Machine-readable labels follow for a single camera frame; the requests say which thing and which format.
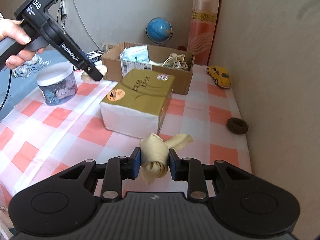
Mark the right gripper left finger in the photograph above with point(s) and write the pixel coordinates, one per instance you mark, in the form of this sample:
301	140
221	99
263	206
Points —
112	173

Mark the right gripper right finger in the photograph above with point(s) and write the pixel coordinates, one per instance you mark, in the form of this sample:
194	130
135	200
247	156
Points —
195	174

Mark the beige cloth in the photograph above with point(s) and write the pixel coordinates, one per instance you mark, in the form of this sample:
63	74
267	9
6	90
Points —
155	154

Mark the dark brown hair scrunchie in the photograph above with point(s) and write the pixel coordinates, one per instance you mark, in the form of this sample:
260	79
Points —
237	126

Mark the cream hair scrunchie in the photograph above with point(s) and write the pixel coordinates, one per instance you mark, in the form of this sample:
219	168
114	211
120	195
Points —
98	74

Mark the person left hand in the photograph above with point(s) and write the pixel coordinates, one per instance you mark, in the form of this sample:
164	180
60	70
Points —
12	29

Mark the white power strip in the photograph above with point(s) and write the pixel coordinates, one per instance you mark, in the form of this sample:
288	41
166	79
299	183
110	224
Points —
63	9

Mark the clear jar white lid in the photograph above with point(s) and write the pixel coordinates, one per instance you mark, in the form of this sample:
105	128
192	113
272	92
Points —
57	83

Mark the black white flat box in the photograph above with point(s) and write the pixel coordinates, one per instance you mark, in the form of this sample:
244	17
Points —
95	56

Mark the blue floral cushion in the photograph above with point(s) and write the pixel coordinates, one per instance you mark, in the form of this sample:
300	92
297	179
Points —
21	87

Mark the gold tissue paper pack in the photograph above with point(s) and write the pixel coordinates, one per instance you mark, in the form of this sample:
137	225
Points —
137	105

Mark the brown cardboard box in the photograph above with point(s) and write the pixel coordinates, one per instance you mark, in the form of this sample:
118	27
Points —
117	69

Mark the pink checkered tablecloth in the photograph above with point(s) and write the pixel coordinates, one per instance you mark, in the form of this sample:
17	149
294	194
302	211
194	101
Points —
38	140

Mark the yellow toy car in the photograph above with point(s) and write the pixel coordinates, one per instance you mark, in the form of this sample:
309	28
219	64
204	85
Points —
220	76

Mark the blue desk globe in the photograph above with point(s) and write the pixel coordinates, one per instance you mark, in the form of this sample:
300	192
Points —
159	31

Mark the pink orange curtain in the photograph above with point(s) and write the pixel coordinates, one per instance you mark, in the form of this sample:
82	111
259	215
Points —
202	29

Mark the wall power socket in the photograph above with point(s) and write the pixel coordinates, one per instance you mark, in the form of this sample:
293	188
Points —
107	46

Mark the beige drawstring pouch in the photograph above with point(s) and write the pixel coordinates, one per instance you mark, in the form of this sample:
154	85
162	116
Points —
175	61

